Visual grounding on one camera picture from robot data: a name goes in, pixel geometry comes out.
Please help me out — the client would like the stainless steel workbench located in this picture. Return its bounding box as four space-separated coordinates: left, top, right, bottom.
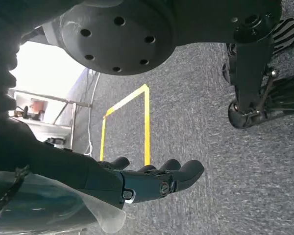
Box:
8 87 92 150

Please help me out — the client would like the yellow floor tape outline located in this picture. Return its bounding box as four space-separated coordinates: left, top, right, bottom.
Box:
100 83 150 166

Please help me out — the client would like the black robot pelvis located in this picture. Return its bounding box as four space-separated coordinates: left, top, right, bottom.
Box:
21 0 282 76

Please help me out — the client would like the white floor cable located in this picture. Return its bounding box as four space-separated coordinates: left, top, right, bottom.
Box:
84 70 101 157

